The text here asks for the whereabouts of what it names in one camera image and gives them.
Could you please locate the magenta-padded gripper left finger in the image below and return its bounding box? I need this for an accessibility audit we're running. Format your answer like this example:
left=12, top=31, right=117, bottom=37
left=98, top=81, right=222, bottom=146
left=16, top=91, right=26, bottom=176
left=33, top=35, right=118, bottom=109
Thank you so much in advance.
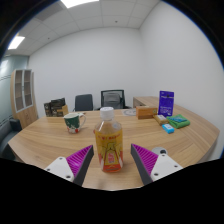
left=43, top=144, right=95, bottom=187

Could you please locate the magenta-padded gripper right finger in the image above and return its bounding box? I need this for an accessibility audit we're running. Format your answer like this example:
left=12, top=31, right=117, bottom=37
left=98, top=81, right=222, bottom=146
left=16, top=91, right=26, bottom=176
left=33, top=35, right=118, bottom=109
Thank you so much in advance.
left=130, top=143, right=184, bottom=186

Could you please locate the orange drink bottle white cap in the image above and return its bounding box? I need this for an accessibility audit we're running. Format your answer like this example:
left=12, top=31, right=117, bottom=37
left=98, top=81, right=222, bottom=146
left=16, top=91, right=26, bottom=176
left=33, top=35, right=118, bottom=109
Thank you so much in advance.
left=94, top=106, right=125, bottom=174

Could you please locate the small round grey disc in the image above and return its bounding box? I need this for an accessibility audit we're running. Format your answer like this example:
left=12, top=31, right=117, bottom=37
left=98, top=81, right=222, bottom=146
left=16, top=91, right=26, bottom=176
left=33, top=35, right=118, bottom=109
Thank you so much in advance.
left=151, top=146, right=169, bottom=156

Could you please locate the small blue box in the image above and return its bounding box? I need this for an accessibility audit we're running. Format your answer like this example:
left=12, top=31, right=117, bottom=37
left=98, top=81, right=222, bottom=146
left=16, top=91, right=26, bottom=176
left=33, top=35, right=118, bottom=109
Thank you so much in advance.
left=161, top=123, right=176, bottom=135

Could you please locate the green mug white inside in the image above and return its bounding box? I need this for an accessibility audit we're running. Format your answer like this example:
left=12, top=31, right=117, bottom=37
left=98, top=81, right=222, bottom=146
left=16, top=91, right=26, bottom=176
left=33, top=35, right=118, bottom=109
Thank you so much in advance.
left=63, top=112, right=87, bottom=135

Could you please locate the small beige box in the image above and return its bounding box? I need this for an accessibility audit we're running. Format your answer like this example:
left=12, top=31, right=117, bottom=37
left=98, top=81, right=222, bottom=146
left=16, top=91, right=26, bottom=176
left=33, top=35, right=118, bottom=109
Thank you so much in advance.
left=153, top=114, right=170, bottom=126

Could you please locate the green folded cloth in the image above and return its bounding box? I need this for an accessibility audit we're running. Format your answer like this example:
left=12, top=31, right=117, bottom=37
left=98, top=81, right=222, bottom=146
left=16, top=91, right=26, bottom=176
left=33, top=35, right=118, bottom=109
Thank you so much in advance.
left=165, top=114, right=191, bottom=130

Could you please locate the orange-brown wooden box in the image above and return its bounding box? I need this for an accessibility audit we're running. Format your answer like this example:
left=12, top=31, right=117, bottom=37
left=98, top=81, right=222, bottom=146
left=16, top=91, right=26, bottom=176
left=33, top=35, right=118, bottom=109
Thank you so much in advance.
left=135, top=105, right=159, bottom=120

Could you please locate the black carton box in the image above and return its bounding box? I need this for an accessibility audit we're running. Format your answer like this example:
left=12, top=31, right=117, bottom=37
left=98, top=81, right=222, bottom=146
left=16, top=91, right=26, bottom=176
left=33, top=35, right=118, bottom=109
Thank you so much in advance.
left=43, top=102, right=53, bottom=117
left=50, top=97, right=67, bottom=108

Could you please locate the black sofa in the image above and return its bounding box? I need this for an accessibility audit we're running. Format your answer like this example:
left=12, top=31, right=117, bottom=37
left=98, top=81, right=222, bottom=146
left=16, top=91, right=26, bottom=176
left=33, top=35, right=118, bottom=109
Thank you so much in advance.
left=0, top=118, right=23, bottom=161

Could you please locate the purple standing packet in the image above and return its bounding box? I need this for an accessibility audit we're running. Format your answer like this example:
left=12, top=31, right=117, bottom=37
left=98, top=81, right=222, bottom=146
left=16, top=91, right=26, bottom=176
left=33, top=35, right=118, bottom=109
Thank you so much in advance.
left=157, top=90, right=175, bottom=118

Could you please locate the round white printed mat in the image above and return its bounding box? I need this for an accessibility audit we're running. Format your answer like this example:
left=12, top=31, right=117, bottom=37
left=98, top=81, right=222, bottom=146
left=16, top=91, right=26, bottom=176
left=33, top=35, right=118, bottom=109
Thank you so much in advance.
left=122, top=108, right=138, bottom=117

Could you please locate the black office chair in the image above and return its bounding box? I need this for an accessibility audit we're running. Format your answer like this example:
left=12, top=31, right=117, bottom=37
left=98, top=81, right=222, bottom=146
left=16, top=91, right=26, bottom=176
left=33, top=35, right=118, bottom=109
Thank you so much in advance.
left=73, top=93, right=94, bottom=112

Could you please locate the wooden shelf cabinet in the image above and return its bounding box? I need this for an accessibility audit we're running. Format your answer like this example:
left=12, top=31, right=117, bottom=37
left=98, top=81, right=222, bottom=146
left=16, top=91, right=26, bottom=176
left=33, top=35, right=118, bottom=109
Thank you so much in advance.
left=9, top=68, right=39, bottom=129

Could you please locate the grey mesh office chair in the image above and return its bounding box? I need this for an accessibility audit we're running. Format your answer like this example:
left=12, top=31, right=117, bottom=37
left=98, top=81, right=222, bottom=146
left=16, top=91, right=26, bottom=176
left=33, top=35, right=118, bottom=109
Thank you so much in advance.
left=96, top=88, right=132, bottom=111

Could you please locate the rectangular ceiling light panel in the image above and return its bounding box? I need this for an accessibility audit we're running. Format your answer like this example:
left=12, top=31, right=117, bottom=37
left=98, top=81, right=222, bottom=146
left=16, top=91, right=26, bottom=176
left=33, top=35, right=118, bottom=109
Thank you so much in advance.
left=7, top=34, right=26, bottom=51
left=59, top=0, right=100, bottom=9

